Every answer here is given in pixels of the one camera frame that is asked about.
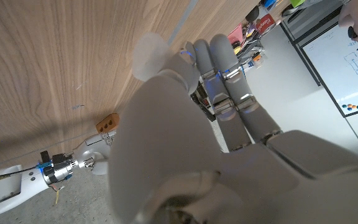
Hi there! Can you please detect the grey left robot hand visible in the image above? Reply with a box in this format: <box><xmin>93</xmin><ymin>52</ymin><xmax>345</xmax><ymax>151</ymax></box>
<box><xmin>108</xmin><ymin>33</ymin><xmax>358</xmax><ymax>224</ymax></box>

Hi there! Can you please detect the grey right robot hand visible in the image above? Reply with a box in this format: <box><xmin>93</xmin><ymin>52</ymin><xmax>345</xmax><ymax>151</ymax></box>
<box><xmin>72</xmin><ymin>130</ymin><xmax>117</xmax><ymax>175</ymax></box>

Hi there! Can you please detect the small brown wooden block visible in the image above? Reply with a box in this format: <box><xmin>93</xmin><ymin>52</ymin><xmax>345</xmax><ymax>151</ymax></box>
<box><xmin>96</xmin><ymin>113</ymin><xmax>121</xmax><ymax>134</ymax></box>

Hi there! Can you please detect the red soup can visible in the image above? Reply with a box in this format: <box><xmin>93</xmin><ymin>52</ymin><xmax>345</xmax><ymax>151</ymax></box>
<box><xmin>256</xmin><ymin>14</ymin><xmax>276</xmax><ymax>35</ymax></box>

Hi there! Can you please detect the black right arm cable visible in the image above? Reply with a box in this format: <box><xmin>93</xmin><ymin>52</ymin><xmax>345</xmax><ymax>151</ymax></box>
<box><xmin>0</xmin><ymin>166</ymin><xmax>43</xmax><ymax>182</ymax></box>

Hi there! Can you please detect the whiteboard with black frame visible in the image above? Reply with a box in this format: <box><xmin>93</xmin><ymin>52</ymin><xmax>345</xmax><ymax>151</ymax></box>
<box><xmin>300</xmin><ymin>12</ymin><xmax>358</xmax><ymax>118</ymax></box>

